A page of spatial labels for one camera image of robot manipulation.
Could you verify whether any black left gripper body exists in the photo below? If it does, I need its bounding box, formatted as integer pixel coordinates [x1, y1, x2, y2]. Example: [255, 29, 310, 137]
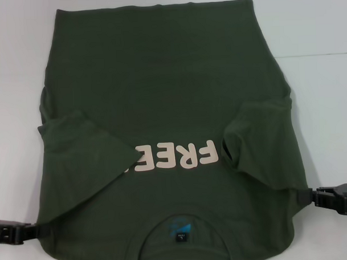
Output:
[0, 217, 25, 246]

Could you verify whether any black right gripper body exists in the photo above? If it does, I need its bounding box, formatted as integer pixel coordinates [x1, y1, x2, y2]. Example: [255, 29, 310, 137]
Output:
[314, 182, 347, 217]

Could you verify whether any dark green t-shirt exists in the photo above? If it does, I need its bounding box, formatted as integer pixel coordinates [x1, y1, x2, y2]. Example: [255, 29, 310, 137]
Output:
[28, 0, 316, 260]

